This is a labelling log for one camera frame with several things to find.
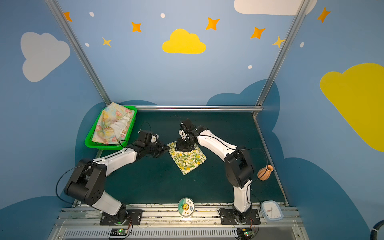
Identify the right green circuit board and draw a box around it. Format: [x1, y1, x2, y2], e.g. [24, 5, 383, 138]
[236, 228, 254, 240]

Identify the aluminium rail base frame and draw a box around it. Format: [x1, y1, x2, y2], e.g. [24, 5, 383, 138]
[48, 203, 309, 240]

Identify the black corrugated hose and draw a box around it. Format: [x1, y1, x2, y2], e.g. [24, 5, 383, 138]
[369, 219, 384, 240]

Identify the small terracotta cup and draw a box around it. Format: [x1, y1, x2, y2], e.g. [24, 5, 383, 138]
[257, 165, 274, 181]

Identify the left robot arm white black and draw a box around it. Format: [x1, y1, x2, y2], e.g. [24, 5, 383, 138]
[64, 130, 170, 226]

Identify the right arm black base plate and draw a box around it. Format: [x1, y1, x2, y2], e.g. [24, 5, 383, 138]
[218, 208, 261, 225]

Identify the aluminium frame post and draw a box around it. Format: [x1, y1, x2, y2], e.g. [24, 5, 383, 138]
[256, 0, 311, 109]
[45, 0, 112, 105]

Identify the pastel floral skirt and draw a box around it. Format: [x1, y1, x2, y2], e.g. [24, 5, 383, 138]
[91, 103, 137, 145]

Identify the lemon print skirt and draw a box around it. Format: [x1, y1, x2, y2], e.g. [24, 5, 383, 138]
[168, 141, 207, 175]

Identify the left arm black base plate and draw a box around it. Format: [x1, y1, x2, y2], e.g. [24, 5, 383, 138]
[100, 210, 143, 226]

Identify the rear aluminium frame bar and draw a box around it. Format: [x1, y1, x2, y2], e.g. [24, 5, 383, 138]
[134, 105, 264, 112]

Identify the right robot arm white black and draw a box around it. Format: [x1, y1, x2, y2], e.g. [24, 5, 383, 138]
[176, 119, 256, 224]

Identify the round white green tape dispenser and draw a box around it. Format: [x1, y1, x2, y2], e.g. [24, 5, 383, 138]
[178, 198, 195, 219]

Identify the white square clock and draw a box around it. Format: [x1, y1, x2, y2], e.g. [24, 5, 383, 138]
[261, 200, 284, 222]

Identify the left green circuit board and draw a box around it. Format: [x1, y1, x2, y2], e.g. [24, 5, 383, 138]
[109, 228, 129, 240]

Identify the green circuit board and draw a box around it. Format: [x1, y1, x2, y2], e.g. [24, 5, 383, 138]
[109, 228, 129, 240]
[236, 228, 254, 240]

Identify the left aluminium frame post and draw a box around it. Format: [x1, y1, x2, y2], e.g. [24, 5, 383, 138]
[45, 0, 112, 105]

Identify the right aluminium frame post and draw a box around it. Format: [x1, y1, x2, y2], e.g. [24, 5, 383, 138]
[256, 0, 311, 109]

